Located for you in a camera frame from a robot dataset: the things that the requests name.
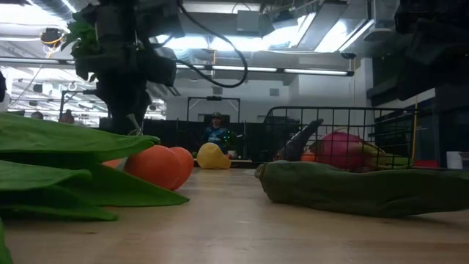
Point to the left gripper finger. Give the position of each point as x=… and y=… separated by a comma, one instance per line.
x=135, y=104
x=113, y=102

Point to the orange bell pepper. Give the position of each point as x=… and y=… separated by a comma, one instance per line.
x=157, y=165

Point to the green leafy vegetable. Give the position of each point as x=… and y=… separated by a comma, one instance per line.
x=55, y=176

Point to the pink dragon fruit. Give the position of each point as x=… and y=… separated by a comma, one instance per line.
x=340, y=150

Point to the dark green cucumber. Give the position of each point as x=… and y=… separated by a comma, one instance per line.
x=348, y=187

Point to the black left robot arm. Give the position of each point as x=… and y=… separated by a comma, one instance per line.
x=139, y=18

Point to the person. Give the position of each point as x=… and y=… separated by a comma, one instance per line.
x=216, y=135
x=67, y=117
x=36, y=115

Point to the green potted plant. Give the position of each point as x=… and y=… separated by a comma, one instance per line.
x=82, y=36

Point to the long ceiling light fixture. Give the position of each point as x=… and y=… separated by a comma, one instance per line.
x=293, y=70

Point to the dark purple eggplant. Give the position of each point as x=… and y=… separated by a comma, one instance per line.
x=298, y=144

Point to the small orange fruit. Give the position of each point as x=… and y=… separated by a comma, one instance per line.
x=308, y=157

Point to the white cup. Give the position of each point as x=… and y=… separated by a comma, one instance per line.
x=454, y=160

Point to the black partition wall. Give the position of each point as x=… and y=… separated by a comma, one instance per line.
x=172, y=133

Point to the black gantry frame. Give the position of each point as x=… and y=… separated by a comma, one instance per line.
x=213, y=98

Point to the black dome camera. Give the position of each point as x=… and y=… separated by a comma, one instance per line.
x=51, y=36

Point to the silver ventilation duct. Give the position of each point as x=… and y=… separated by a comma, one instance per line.
x=329, y=25

